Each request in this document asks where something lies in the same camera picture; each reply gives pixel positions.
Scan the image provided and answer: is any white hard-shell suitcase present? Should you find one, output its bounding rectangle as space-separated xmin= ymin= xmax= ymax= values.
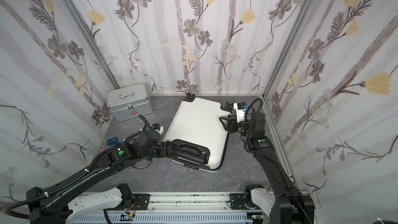
xmin=163 ymin=93 xmax=234 ymax=172

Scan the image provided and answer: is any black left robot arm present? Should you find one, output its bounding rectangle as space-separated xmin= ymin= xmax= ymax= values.
xmin=4 ymin=116 xmax=165 ymax=224

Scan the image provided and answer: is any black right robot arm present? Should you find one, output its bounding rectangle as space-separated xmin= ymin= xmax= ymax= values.
xmin=219 ymin=98 xmax=315 ymax=224

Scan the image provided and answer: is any small blue box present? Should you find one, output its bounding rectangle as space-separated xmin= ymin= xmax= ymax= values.
xmin=106 ymin=137 xmax=118 ymax=146

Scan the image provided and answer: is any silver aluminium first-aid case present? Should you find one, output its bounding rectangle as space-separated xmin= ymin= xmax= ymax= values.
xmin=106 ymin=83 xmax=153 ymax=122

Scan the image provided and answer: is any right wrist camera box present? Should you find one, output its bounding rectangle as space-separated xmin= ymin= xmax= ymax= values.
xmin=233 ymin=102 xmax=248 ymax=123

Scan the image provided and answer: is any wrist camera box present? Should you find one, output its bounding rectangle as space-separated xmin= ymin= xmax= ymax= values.
xmin=150 ymin=124 xmax=164 ymax=134
xmin=233 ymin=102 xmax=248 ymax=123

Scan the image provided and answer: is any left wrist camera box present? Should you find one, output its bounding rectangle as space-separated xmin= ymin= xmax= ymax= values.
xmin=150 ymin=124 xmax=164 ymax=134

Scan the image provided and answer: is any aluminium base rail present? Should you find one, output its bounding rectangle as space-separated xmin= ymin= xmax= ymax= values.
xmin=62 ymin=191 xmax=315 ymax=214

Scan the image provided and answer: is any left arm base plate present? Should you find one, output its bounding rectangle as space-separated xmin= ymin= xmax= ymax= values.
xmin=126 ymin=193 xmax=151 ymax=211

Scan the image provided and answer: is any white slotted cable duct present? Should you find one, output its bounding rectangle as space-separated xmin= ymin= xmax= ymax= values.
xmin=68 ymin=213 xmax=259 ymax=224

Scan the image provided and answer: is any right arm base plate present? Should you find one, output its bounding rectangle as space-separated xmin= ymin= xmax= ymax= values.
xmin=229 ymin=193 xmax=248 ymax=210

